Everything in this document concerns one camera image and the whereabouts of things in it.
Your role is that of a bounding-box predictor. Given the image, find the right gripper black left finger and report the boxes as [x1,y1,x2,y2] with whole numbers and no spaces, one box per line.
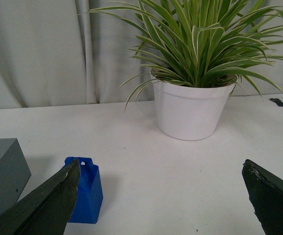
[0,159,81,235]

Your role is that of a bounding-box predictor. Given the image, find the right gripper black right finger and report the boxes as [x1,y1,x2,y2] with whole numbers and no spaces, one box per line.
[241,159,283,235]

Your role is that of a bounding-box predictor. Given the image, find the blue plastic part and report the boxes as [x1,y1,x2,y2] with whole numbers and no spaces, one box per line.
[69,157,103,224]

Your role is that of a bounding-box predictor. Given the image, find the gray box base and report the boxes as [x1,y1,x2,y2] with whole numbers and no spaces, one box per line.
[0,138,31,214]

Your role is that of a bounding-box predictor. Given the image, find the black tape piece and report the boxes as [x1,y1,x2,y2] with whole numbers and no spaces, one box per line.
[269,98,283,107]

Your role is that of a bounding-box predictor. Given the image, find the white plant pot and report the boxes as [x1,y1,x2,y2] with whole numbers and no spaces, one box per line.
[150,69,238,141]

